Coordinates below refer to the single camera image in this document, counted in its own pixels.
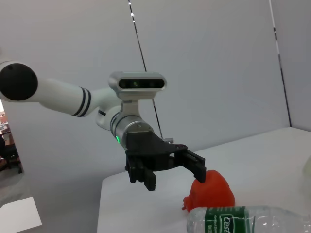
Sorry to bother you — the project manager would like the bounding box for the red-orange toy orange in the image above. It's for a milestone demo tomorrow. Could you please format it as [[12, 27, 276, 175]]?
[[182, 169, 236, 213]]

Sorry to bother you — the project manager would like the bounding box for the dark background furniture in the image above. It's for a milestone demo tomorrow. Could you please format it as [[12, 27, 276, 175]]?
[[0, 106, 24, 174]]

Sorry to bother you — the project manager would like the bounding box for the white flat board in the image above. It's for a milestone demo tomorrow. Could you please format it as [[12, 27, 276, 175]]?
[[0, 196, 43, 233]]

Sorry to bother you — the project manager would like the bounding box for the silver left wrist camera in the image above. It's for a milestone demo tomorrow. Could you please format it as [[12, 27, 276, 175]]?
[[108, 71, 168, 118]]

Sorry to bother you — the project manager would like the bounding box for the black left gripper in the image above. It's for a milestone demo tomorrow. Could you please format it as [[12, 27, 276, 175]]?
[[122, 131, 207, 193]]

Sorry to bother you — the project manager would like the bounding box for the clear water bottle green label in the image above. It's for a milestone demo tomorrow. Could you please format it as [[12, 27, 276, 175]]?
[[186, 205, 311, 233]]

